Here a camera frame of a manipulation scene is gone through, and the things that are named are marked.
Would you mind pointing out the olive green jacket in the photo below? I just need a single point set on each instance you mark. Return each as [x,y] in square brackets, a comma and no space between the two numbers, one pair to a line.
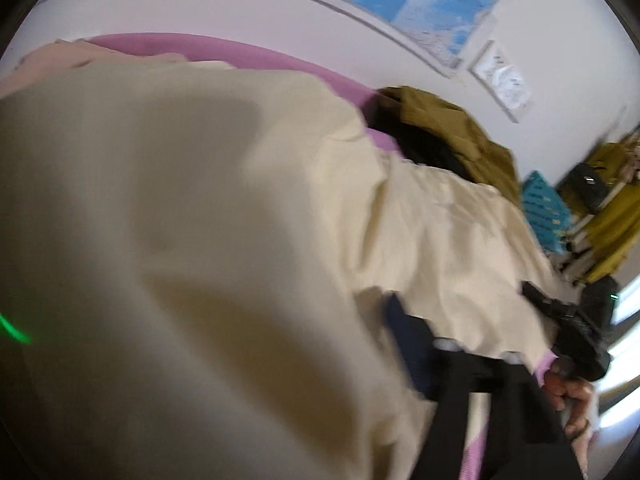
[431,131]

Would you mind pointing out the person's right hand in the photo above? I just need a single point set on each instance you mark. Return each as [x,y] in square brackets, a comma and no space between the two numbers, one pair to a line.
[568,395]

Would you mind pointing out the black hanging bag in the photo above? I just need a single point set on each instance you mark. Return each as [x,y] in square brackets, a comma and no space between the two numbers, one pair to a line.
[589,187]

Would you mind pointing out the peach pink garment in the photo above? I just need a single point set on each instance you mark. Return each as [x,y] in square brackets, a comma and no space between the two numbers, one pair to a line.
[63,55]

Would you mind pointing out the teal plastic basket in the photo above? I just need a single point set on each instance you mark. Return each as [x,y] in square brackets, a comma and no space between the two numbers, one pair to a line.
[546,212]

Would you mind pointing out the hanging mustard yellow clothes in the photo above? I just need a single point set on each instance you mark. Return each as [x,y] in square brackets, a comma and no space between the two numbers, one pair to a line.
[600,243]

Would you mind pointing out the pink bed sheet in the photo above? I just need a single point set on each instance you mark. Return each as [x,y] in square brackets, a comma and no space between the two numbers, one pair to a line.
[201,48]

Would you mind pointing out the cream large garment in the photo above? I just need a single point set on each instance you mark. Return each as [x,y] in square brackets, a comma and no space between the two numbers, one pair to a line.
[197,254]

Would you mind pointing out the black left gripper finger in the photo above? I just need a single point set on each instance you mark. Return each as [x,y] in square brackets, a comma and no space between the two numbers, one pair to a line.
[489,412]

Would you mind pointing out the white wall socket panel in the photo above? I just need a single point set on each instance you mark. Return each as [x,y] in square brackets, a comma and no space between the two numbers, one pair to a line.
[504,82]

